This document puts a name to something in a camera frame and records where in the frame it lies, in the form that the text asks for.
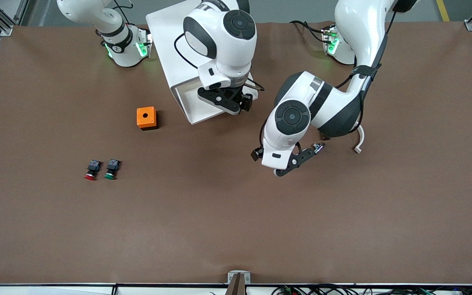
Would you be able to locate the red mushroom push button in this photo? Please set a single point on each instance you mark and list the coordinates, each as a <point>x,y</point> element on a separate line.
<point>93,166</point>

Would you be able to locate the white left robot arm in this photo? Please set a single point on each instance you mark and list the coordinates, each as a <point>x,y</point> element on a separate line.
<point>305,88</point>

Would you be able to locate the green mushroom push button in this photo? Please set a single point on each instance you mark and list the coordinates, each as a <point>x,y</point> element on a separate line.
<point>113,165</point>

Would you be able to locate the white table edge rail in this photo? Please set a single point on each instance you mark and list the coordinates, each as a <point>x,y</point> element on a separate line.
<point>55,290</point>

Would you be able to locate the orange box with hole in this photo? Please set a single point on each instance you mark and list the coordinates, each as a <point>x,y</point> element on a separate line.
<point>146,116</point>

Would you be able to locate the grey metal bracket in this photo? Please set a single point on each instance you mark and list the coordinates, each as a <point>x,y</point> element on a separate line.
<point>239,275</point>

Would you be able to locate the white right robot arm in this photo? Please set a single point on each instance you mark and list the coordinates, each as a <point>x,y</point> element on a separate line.
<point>219,41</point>

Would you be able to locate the white curved plastic clamp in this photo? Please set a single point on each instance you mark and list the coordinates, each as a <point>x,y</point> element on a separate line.
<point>360,141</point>

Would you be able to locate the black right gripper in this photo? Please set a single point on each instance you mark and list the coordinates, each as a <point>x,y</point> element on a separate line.
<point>244,99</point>

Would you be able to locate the silver metal fitting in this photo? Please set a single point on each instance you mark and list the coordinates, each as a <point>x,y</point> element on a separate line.
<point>319,148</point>

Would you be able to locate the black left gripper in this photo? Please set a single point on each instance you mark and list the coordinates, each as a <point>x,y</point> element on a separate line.
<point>317,148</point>

